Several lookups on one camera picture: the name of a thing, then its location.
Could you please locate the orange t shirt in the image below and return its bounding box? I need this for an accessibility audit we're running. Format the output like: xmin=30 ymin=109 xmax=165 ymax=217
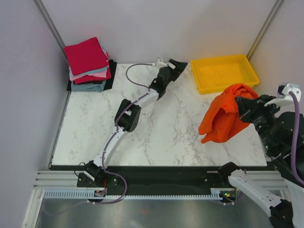
xmin=198 ymin=83 xmax=258 ymax=144

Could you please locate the aluminium frame post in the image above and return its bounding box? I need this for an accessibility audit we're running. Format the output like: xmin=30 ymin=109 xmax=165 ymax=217
xmin=247 ymin=0 xmax=285 ymax=60
xmin=33 ymin=0 xmax=67 ymax=61

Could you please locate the crimson folded t shirt lower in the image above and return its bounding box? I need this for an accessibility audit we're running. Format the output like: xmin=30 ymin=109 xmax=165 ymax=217
xmin=72 ymin=69 xmax=111 ymax=85

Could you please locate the white slotted cable duct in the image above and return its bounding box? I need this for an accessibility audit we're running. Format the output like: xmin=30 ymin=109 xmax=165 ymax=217
xmin=43 ymin=189 xmax=222 ymax=200

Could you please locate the grey-blue folded t shirt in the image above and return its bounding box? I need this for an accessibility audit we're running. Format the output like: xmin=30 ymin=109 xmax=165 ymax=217
xmin=71 ymin=81 xmax=106 ymax=92

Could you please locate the teal folded t shirt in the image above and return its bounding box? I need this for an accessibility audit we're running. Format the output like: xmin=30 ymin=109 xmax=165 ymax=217
xmin=69 ymin=67 xmax=108 ymax=77

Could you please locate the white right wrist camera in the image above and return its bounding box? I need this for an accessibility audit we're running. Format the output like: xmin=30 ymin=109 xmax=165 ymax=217
xmin=264 ymin=83 xmax=302 ymax=107

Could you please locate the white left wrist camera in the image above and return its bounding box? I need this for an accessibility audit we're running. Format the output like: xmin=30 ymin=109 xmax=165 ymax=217
xmin=152 ymin=58 xmax=168 ymax=69

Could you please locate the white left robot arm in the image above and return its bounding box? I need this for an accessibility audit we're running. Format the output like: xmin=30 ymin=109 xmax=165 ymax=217
xmin=77 ymin=59 xmax=188 ymax=188

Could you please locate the pink folded t shirt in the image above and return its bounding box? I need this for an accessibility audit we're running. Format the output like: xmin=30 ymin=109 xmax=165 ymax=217
xmin=69 ymin=68 xmax=107 ymax=81

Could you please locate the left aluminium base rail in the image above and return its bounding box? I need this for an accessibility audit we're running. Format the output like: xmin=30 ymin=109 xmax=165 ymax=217
xmin=21 ymin=170 xmax=86 ymax=228

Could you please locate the right aluminium frame post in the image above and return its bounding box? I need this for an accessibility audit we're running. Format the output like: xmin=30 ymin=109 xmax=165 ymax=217
xmin=247 ymin=0 xmax=285 ymax=60

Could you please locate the crimson folded t shirt top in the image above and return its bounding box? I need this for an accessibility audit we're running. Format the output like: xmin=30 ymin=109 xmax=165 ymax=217
xmin=64 ymin=37 xmax=109 ymax=76

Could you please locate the left aluminium frame post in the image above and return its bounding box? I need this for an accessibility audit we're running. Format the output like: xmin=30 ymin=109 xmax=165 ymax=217
xmin=33 ymin=0 xmax=67 ymax=61

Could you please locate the crimson folded t shirt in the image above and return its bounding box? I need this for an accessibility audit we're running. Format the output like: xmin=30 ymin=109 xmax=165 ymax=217
xmin=72 ymin=69 xmax=111 ymax=85
xmin=64 ymin=37 xmax=109 ymax=76

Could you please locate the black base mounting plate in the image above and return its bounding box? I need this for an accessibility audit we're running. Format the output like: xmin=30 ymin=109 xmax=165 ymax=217
xmin=92 ymin=166 xmax=232 ymax=195

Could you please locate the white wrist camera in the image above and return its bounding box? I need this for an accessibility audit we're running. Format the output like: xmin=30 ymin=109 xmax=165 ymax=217
xmin=264 ymin=83 xmax=302 ymax=107
xmin=152 ymin=58 xmax=168 ymax=69

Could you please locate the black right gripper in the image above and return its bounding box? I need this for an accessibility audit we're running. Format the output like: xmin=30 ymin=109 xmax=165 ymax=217
xmin=236 ymin=93 xmax=281 ymax=151

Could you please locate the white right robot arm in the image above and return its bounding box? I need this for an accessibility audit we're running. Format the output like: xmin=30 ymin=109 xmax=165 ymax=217
xmin=217 ymin=94 xmax=304 ymax=228

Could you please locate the yellow plastic tray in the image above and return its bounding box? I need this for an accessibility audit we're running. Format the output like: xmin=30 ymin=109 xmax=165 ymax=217
xmin=190 ymin=55 xmax=260 ymax=95

